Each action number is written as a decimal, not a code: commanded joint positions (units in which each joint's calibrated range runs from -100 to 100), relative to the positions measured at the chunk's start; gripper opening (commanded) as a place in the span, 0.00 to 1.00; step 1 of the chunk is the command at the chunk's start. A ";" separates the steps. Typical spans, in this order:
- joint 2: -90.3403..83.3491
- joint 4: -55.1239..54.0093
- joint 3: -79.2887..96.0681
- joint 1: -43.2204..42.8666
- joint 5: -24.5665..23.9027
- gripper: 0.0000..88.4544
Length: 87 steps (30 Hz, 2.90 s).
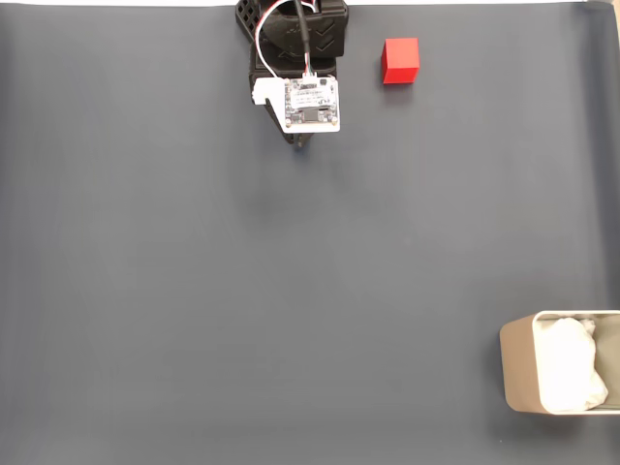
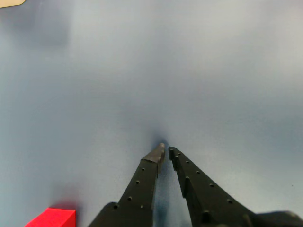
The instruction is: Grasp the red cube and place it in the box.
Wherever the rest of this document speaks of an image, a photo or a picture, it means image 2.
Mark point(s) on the black gripper grey-tipped left finger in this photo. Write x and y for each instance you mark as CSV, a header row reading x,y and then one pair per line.
x,y
142,189

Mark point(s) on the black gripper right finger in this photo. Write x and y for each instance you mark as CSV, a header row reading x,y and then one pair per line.
x,y
208,201

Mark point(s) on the red cube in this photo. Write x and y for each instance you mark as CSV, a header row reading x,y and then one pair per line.
x,y
53,218

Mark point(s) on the beige rounded box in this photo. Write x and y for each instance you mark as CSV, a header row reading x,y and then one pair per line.
x,y
10,2

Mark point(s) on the blue-grey table mat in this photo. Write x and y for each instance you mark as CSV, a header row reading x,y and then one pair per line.
x,y
151,82

